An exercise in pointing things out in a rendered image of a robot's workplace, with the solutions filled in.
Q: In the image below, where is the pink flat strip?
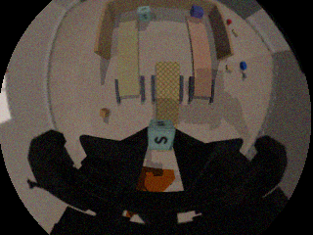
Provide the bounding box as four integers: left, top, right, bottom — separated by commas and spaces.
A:
191, 39, 212, 97

